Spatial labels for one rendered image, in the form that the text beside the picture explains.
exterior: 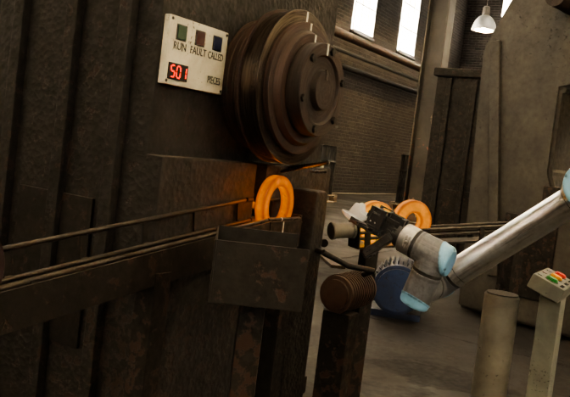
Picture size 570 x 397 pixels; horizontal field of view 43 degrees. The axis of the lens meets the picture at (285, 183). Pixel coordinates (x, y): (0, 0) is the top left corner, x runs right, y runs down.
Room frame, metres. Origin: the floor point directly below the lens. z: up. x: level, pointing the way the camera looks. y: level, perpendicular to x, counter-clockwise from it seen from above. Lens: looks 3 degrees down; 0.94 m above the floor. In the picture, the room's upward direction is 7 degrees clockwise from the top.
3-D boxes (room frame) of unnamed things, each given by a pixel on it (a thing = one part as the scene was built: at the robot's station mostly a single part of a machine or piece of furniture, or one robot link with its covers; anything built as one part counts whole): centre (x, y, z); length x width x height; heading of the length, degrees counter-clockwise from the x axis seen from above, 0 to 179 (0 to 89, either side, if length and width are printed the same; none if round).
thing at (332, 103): (2.21, -0.06, 1.11); 0.28 x 0.06 x 0.28; 150
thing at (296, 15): (2.26, 0.02, 1.11); 0.47 x 0.06 x 0.47; 150
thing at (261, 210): (2.26, 0.02, 0.75); 0.18 x 0.03 x 0.18; 150
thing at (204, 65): (2.02, 0.29, 1.15); 0.26 x 0.02 x 0.18; 150
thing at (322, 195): (2.47, -0.09, 0.68); 0.11 x 0.08 x 0.24; 60
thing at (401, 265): (4.41, -0.76, 0.17); 0.57 x 0.31 x 0.34; 170
